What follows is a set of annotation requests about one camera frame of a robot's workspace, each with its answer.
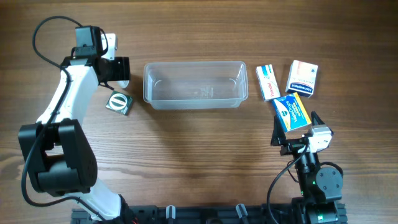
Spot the green Zam-Buk ointment box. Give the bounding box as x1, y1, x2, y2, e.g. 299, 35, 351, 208
106, 91, 134, 116

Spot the blue yellow VapoDrops box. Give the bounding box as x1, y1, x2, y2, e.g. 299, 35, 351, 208
272, 93, 311, 133

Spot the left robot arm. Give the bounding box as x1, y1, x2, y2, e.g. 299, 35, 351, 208
18, 25, 138, 223

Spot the clear plastic container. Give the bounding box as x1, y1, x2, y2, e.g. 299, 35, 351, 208
143, 61, 248, 110

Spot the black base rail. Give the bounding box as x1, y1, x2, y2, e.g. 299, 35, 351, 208
70, 203, 348, 224

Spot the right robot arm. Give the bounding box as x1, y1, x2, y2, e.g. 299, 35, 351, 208
266, 111, 347, 223

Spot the Hansaplast plaster box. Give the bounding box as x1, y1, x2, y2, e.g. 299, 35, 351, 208
285, 60, 318, 98

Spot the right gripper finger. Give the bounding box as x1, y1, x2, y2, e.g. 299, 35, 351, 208
311, 111, 333, 134
271, 115, 286, 146

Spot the white Panadol box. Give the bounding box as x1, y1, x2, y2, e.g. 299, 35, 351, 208
256, 65, 280, 101

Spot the white calamine lotion bottle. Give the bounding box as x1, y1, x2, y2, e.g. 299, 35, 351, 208
117, 80, 130, 89

